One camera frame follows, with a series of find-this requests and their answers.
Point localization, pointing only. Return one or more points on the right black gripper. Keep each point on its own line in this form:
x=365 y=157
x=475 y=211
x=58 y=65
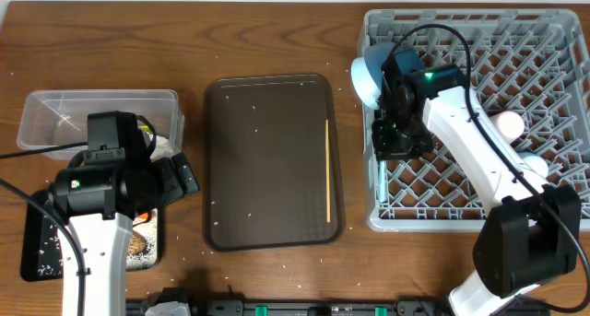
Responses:
x=387 y=150

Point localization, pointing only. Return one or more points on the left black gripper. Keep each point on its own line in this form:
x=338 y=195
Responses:
x=174 y=181

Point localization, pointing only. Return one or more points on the white tissue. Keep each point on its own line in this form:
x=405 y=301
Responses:
x=165 y=148

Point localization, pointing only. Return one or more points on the light blue plastic knife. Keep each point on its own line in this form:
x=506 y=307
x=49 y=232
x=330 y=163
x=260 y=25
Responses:
x=382 y=186

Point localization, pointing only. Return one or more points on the light blue rice bowl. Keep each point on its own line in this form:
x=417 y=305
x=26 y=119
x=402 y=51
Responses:
x=364 y=83

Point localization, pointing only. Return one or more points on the green snack wrapper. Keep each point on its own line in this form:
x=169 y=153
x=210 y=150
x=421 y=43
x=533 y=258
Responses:
x=146 y=132

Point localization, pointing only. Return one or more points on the wooden chopstick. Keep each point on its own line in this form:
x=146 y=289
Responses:
x=327 y=171

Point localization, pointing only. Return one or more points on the dark blue plate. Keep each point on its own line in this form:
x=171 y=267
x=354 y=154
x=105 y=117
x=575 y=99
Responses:
x=374 y=57

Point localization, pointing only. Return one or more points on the pink cup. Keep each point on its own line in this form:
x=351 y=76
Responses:
x=509 y=124

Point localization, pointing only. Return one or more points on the light blue cup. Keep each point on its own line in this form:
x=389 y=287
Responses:
x=536 y=163

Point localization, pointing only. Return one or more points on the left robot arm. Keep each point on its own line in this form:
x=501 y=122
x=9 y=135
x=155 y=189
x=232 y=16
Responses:
x=94 y=201

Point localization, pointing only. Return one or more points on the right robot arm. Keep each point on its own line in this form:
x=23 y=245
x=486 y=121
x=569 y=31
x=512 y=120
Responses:
x=531 y=232

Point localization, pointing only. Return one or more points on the black waste tray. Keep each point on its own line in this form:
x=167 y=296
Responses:
x=41 y=251

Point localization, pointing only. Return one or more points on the grey plastic dishwasher rack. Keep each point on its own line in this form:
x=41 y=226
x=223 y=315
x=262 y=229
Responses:
x=531 y=61

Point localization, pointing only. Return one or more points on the brown food scrap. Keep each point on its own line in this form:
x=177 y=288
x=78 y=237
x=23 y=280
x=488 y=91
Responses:
x=137 y=244

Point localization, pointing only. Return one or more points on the spilled white rice pile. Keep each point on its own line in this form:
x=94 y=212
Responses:
x=147 y=242

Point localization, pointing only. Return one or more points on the dark brown serving tray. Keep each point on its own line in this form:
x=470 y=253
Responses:
x=265 y=163

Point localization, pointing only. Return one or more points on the clear plastic bin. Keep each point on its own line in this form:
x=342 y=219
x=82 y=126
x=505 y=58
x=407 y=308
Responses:
x=59 y=117

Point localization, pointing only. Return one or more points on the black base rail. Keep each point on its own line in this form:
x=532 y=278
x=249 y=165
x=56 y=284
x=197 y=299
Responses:
x=178 y=301

